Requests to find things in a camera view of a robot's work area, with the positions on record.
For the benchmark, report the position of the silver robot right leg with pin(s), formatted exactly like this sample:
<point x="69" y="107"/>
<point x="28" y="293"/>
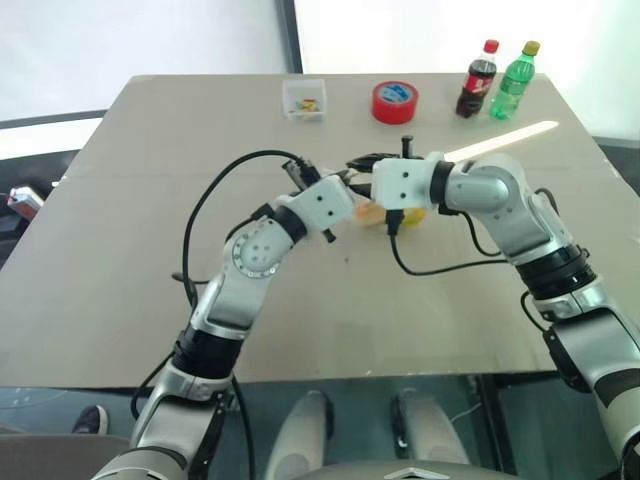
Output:
<point x="430" y="430"/>

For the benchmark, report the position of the red tape roll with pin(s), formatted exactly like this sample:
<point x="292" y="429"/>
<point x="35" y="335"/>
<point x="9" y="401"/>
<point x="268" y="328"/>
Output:
<point x="394" y="104"/>

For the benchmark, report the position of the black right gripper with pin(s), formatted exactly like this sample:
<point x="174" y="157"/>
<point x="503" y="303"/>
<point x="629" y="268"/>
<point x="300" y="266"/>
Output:
<point x="407" y="147"/>

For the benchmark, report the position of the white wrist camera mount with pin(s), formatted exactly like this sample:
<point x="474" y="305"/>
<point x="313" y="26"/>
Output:
<point x="322" y="202"/>
<point x="405" y="182"/>

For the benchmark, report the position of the dark window pillar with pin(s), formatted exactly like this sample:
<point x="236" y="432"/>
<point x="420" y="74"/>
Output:
<point x="289" y="35"/>

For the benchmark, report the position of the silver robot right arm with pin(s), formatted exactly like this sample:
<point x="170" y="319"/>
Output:
<point x="540" y="240"/>

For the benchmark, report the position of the green bottle yellow cap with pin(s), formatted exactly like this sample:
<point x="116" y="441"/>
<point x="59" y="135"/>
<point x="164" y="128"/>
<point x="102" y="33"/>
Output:
<point x="510" y="85"/>

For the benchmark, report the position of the clear plastic box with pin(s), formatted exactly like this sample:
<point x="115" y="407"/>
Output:
<point x="304" y="100"/>

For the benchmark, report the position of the cola bottle red cap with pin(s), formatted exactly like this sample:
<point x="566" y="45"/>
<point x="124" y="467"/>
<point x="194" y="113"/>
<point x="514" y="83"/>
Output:
<point x="475" y="82"/>

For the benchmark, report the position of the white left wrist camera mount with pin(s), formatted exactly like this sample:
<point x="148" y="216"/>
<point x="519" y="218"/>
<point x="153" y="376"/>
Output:
<point x="322" y="202"/>

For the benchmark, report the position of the red and white box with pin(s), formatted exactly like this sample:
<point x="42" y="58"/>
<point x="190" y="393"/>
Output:
<point x="25" y="200"/>

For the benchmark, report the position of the colourful small pieces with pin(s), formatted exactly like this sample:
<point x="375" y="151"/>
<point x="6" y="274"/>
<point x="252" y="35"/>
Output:
<point x="306" y="106"/>

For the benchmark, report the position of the orange toy hot dog bun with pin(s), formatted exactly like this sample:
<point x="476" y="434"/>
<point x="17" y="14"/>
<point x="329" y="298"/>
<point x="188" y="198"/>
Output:
<point x="369" y="215"/>

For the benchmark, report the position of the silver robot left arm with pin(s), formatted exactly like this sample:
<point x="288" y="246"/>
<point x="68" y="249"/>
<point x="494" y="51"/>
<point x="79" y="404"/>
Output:
<point x="240" y="280"/>

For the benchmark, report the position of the dark sneaker shoe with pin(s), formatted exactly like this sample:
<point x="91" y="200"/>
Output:
<point x="92" y="419"/>

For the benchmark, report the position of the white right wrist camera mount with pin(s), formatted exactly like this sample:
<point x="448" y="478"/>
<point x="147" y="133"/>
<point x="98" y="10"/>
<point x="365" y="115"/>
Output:
<point x="405" y="182"/>

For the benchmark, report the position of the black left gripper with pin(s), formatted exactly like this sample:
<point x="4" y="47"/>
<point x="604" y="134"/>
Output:
<point x="334" y="176"/>

